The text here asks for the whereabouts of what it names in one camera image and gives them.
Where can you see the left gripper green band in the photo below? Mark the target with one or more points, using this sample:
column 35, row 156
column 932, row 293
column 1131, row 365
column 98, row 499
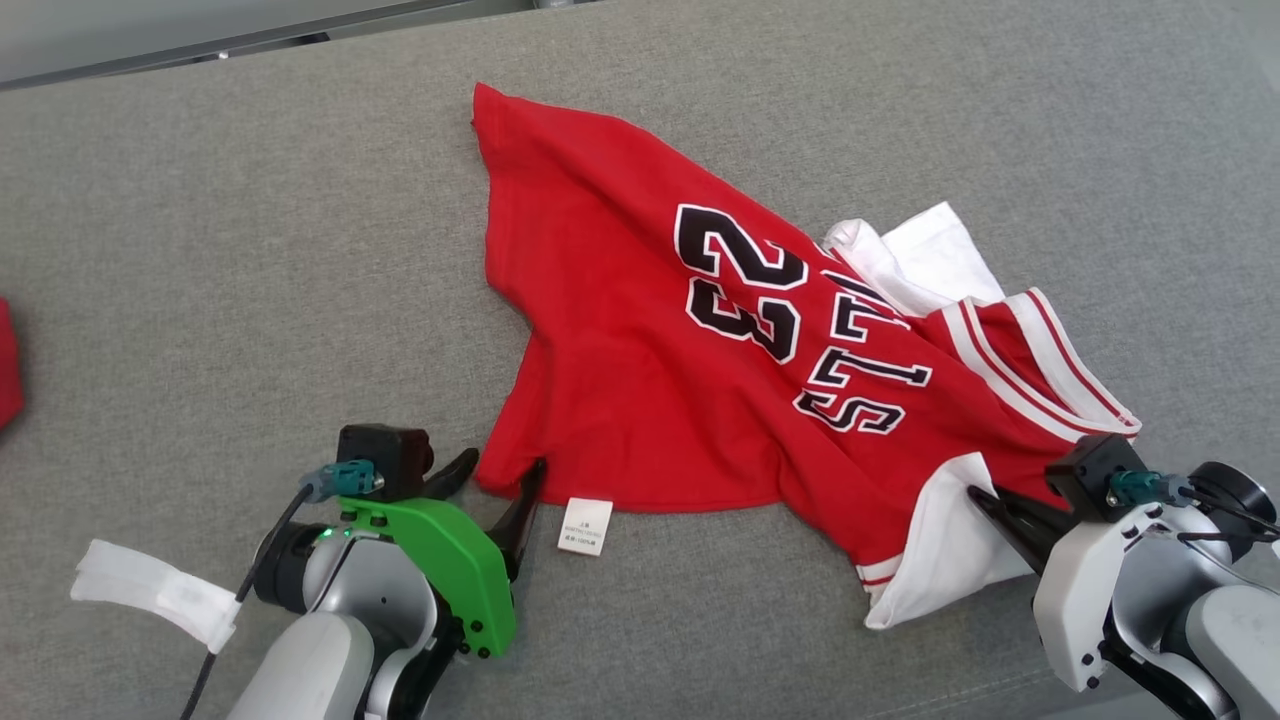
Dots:
column 450, row 570

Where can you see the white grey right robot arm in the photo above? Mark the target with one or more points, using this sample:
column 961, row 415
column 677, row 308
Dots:
column 1230, row 640

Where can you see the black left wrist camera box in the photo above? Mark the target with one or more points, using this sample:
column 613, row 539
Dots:
column 385, row 455

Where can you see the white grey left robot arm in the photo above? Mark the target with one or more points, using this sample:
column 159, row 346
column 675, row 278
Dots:
column 300, row 670

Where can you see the red basketball jersey number 23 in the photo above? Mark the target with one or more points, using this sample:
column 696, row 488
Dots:
column 620, row 330

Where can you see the red basketball shorts white stripe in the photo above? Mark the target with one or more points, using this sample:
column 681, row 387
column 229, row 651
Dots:
column 8, row 370

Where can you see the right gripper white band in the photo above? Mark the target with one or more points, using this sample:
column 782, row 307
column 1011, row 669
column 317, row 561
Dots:
column 1090, row 590

